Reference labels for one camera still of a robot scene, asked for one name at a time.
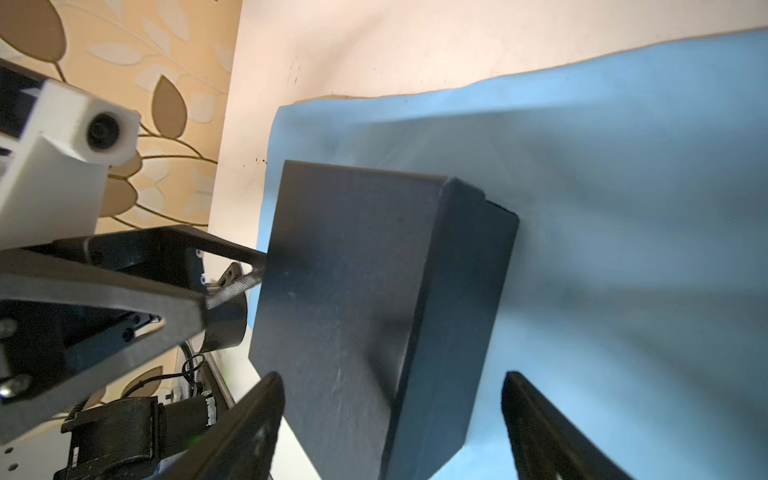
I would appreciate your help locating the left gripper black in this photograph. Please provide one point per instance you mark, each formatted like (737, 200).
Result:
(79, 313)

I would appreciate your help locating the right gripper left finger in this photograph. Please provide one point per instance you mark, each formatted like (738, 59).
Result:
(198, 443)

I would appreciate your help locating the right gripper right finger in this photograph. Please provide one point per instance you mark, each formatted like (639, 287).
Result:
(544, 443)

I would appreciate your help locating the dark navy gift box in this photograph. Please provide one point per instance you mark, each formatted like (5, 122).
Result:
(377, 308)

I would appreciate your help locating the light blue wrapping paper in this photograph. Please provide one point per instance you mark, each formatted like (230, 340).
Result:
(636, 298)

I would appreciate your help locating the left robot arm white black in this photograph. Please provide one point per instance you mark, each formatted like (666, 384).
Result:
(122, 438)

